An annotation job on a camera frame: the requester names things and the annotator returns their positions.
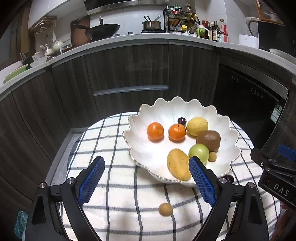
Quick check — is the small tan longan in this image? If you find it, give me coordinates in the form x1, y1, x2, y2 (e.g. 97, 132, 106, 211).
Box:
208, 152, 217, 162

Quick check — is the green apple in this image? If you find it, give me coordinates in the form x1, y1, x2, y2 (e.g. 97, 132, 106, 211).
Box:
189, 144, 210, 165

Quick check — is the tan longan fruit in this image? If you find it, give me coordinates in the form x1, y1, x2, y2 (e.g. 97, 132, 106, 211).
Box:
158, 203, 173, 216

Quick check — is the yellow mango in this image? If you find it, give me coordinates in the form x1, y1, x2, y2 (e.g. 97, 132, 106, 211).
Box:
167, 149, 191, 181

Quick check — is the orange mandarin with stem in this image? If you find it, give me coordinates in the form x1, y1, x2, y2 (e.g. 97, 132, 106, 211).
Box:
168, 123, 186, 142

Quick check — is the small dark cherry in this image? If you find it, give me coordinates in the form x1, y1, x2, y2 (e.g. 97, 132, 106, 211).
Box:
178, 117, 187, 126

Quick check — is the dark purple plum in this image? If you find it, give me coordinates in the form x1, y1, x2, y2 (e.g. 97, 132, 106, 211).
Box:
223, 175, 234, 184

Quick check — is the dark wood kitchen cabinet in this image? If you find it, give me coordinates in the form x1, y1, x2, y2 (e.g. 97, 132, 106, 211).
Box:
0, 44, 296, 209

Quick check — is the right hand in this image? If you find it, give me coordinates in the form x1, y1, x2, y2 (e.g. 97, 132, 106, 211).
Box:
270, 203, 295, 240

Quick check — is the white checked cloth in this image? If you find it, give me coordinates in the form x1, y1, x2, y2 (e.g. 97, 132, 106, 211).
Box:
49, 112, 286, 241

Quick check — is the teal plastic bag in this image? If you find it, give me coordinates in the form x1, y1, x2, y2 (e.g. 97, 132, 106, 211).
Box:
14, 211, 29, 240

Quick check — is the black dishwasher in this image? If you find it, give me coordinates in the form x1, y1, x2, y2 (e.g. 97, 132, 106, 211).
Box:
213, 64, 288, 149

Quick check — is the brown kiwi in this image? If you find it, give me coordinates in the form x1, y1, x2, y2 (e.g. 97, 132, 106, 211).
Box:
196, 130, 221, 152

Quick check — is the white plate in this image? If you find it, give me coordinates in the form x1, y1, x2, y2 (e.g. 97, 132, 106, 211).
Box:
269, 48, 296, 63

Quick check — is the yellow lemon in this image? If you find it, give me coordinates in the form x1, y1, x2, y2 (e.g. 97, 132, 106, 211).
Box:
186, 117, 208, 137

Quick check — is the white scalloped bowl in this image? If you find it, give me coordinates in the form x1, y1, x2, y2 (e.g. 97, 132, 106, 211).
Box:
123, 96, 241, 187

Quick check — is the black microwave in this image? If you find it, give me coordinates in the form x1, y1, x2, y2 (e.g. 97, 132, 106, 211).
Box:
257, 21, 295, 56

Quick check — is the white box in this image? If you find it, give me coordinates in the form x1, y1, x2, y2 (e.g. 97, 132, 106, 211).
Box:
239, 34, 259, 49

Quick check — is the white electric kettle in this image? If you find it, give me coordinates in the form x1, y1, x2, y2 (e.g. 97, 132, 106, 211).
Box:
245, 17, 260, 38

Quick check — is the white teapot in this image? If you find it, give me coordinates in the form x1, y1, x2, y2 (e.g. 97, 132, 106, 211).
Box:
52, 40, 64, 52

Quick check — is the wooden cutting board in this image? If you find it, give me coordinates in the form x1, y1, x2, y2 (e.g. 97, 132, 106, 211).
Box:
70, 15, 90, 48

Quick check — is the black wok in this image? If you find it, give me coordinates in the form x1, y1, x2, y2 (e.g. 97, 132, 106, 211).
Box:
74, 17, 120, 41

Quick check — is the black spice rack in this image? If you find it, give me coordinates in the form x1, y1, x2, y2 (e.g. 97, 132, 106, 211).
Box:
163, 5, 201, 35

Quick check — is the steel saucepan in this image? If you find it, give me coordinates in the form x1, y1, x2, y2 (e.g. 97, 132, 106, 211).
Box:
142, 15, 161, 31

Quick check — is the black range hood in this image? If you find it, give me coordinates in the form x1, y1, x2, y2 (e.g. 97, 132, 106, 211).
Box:
84, 0, 169, 11

